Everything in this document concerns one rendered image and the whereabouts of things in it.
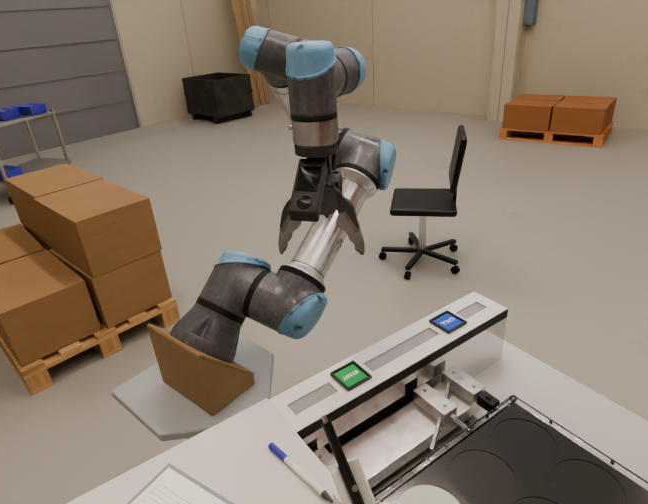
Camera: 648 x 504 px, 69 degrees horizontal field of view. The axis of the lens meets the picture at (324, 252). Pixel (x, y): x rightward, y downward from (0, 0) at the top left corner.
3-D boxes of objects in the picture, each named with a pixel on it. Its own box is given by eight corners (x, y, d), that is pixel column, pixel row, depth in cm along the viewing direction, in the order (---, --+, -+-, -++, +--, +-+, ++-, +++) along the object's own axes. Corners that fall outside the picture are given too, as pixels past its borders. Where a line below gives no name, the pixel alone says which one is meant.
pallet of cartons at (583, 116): (618, 133, 569) (626, 97, 551) (598, 150, 514) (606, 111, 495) (519, 124, 642) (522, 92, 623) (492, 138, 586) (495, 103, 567)
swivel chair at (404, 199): (479, 256, 323) (492, 127, 283) (438, 292, 287) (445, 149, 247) (409, 236, 357) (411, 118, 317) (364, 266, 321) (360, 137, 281)
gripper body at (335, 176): (344, 201, 88) (341, 135, 82) (339, 220, 80) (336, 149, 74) (303, 201, 89) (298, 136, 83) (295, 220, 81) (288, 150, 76)
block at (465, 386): (484, 397, 92) (486, 385, 90) (473, 405, 90) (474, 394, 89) (452, 375, 98) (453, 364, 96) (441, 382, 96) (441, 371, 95)
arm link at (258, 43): (316, 126, 130) (253, 3, 83) (352, 139, 127) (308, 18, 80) (298, 164, 129) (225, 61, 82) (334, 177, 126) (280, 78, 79)
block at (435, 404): (456, 417, 88) (457, 405, 87) (443, 426, 86) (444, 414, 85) (425, 393, 94) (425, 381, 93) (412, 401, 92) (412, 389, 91)
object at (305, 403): (502, 358, 110) (508, 307, 104) (302, 489, 84) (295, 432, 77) (469, 338, 117) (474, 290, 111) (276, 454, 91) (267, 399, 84)
